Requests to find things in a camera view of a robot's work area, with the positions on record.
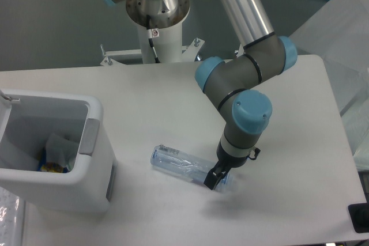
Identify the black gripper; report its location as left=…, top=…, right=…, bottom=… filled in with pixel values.
left=204, top=144, right=261, bottom=191

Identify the clear plastic water bottle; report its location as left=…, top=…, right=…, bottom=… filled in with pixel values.
left=150, top=145, right=215, bottom=187

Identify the clear plastic wrapper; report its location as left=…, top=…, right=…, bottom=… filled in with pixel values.
left=45, top=133, right=79, bottom=172

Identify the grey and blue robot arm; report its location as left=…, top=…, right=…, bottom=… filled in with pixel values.
left=104, top=0, right=298, bottom=190

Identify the white trash can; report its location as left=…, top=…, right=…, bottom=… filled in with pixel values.
left=1, top=89, right=116, bottom=213

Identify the black device at edge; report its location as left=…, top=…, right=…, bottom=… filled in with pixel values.
left=348, top=203, right=368, bottom=233

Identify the blue yellow snack packet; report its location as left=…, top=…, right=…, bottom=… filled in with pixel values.
left=37, top=148, right=66, bottom=173

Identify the translucent white plastic box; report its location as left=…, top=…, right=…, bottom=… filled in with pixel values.
left=290, top=0, right=368, bottom=113

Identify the clear plastic sheet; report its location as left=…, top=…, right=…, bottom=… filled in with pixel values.
left=1, top=188, right=25, bottom=245

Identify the white base frame bracket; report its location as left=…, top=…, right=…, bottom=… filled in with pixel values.
left=100, top=37, right=205, bottom=66

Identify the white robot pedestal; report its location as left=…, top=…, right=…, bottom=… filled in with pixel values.
left=137, top=23, right=182, bottom=64

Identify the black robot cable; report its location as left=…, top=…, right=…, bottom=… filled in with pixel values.
left=145, top=14, right=161, bottom=64

